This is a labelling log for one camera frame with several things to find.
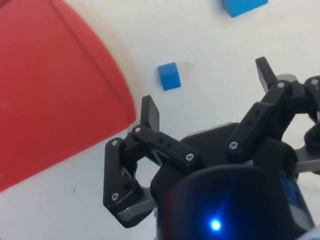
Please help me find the red tray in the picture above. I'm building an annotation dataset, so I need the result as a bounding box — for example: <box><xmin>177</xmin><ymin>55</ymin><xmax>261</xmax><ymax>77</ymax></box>
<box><xmin>0</xmin><ymin>0</ymin><xmax>137</xmax><ymax>193</ymax></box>

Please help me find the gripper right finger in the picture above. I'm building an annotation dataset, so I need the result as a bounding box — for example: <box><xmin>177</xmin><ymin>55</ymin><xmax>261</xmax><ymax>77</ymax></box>
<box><xmin>225</xmin><ymin>56</ymin><xmax>320</xmax><ymax>162</ymax></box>

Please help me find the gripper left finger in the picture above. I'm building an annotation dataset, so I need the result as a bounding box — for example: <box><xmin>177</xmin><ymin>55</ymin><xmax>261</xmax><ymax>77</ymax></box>
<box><xmin>102</xmin><ymin>94</ymin><xmax>205</xmax><ymax>229</ymax></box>

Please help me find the small blue cube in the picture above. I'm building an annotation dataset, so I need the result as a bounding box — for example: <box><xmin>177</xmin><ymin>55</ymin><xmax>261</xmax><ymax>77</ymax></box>
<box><xmin>157</xmin><ymin>62</ymin><xmax>182</xmax><ymax>92</ymax></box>

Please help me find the large blue block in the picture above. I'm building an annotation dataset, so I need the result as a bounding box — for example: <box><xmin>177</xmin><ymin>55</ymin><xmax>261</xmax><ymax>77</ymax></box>
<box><xmin>220</xmin><ymin>0</ymin><xmax>270</xmax><ymax>19</ymax></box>

